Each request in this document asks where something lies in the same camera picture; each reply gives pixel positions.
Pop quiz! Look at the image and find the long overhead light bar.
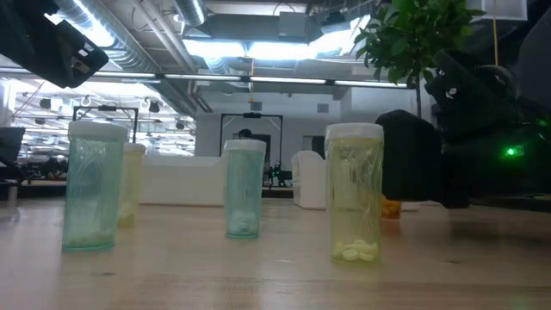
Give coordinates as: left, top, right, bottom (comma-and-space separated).
0, 66, 409, 89

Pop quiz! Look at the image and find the yellow hanging power cord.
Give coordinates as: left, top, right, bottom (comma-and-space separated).
492, 0, 499, 66

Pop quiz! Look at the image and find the black background robot frame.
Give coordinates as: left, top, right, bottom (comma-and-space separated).
220, 112, 284, 190
71, 105, 139, 146

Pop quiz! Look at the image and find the large orange pill bottle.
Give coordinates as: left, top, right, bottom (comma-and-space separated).
381, 195, 402, 220

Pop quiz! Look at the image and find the green leafy plant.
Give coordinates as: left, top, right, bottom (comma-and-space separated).
353, 0, 487, 120

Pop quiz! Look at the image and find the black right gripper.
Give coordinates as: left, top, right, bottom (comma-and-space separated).
375, 49, 551, 211

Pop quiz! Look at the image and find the small teal pill bottle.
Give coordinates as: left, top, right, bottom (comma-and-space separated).
222, 139, 268, 240
61, 120, 129, 253

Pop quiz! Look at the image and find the background robot with green light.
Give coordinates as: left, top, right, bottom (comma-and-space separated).
265, 162, 294, 189

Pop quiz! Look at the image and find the silver ceiling duct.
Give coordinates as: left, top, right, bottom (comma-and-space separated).
53, 0, 200, 120

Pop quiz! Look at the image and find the black monitor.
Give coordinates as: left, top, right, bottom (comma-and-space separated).
0, 127, 26, 163

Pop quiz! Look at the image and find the white plastic bin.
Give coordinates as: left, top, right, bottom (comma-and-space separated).
139, 154, 227, 207
291, 150, 421, 212

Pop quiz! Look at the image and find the small yellow pill bottle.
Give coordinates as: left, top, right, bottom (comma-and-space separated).
324, 122, 385, 266
118, 142, 147, 229

